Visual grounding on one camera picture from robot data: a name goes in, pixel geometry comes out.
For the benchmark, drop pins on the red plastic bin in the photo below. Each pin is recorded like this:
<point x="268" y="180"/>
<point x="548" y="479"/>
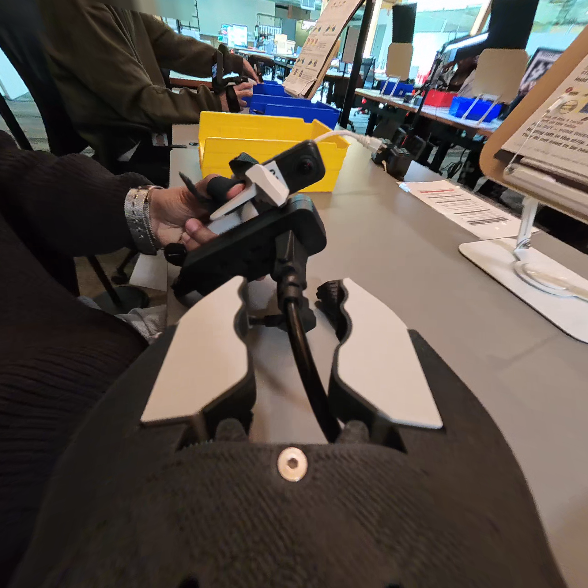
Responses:
<point x="441" y="98"/>

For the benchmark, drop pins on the instruction board on white stand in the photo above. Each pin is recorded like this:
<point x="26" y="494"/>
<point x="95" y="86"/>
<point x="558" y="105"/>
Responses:
<point x="551" y="119"/>

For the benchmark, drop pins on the cardboard instruction board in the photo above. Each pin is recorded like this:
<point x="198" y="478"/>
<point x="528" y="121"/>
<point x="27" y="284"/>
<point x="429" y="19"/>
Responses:
<point x="321" y="41"/>

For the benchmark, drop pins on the person's left forearm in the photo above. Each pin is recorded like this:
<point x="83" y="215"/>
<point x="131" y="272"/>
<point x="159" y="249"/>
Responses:
<point x="69" y="197"/>

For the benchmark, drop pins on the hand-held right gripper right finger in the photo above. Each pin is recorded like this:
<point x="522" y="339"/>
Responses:
<point x="390" y="367"/>

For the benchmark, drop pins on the silver wristwatch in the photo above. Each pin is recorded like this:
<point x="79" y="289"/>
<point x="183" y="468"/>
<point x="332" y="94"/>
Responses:
<point x="142" y="220"/>

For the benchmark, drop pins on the printed paper sheet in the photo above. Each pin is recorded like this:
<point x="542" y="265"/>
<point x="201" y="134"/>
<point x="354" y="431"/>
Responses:
<point x="464" y="206"/>

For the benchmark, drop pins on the blue plastic bin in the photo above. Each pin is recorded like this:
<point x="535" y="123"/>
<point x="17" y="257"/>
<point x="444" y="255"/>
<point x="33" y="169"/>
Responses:
<point x="396" y="88"/>
<point x="475" y="110"/>
<point x="303" y="115"/>
<point x="271" y="92"/>

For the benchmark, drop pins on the wooden background table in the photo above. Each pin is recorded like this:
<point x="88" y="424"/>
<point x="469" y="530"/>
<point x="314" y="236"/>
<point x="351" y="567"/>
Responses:
<point x="432" y="110"/>

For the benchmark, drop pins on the person's leg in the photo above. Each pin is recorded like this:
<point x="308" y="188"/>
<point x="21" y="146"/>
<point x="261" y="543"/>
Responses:
<point x="133" y="319"/>

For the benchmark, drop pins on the yellow plastic bin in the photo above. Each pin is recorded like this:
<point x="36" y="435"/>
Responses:
<point x="257" y="133"/>

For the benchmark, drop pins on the black support pole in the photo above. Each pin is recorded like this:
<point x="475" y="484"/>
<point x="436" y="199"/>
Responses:
<point x="358" y="59"/>

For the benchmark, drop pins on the tan card sign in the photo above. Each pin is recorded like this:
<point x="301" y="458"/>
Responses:
<point x="500" y="73"/>
<point x="399" y="59"/>

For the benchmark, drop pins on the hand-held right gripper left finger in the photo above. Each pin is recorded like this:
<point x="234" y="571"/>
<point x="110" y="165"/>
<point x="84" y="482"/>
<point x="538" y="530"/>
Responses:
<point x="202" y="358"/>

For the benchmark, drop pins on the person's left hand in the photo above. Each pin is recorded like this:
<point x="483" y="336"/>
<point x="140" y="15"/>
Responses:
<point x="174" y="211"/>

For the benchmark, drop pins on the black power strip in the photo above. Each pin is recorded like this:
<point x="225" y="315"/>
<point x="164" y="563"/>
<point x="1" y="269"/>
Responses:
<point x="239" y="252"/>

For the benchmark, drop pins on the grey desk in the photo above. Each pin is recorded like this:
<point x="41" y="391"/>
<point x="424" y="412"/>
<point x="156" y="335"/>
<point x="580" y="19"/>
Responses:
<point x="390" y="257"/>

